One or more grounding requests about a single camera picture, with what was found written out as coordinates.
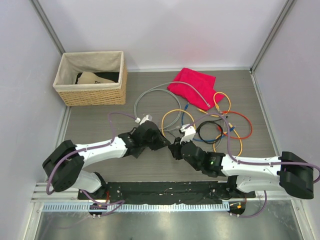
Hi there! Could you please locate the black network switch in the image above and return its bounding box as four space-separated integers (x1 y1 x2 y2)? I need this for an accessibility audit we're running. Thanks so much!
128 146 146 159

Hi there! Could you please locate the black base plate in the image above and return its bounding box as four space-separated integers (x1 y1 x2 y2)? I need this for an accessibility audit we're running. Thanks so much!
89 181 256 205

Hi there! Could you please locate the white slotted cable duct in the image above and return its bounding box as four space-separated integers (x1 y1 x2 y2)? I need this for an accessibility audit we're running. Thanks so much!
42 202 230 213

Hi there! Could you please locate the pink folded cloth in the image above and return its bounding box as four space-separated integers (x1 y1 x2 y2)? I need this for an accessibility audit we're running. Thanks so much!
167 68 224 111

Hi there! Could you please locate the blue ethernet cable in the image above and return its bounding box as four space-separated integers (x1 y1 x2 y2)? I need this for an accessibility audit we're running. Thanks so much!
181 103 237 144

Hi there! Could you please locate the wicker basket with liner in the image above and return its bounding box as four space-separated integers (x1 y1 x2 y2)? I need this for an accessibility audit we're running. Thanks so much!
53 51 128 107

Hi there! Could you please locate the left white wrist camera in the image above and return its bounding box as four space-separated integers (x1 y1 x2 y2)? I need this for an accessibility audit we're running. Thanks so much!
134 114 152 125

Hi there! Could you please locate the black ethernet cable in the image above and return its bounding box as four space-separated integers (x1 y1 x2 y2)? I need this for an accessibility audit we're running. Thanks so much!
196 114 230 143

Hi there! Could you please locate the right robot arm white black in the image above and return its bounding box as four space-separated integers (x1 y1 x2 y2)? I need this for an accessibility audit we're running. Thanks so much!
168 138 314 200

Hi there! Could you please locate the grey ethernet cable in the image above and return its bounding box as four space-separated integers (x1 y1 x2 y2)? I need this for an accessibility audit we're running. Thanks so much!
133 81 223 153

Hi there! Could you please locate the beige cloth in basket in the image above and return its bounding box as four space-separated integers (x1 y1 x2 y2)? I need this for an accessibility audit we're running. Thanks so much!
75 71 119 84

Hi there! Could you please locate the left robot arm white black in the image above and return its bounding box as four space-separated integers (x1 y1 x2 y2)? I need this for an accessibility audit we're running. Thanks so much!
42 120 170 200

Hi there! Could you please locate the orange red ethernet cable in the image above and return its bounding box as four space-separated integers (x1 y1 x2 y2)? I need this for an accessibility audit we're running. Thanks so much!
216 110 253 140

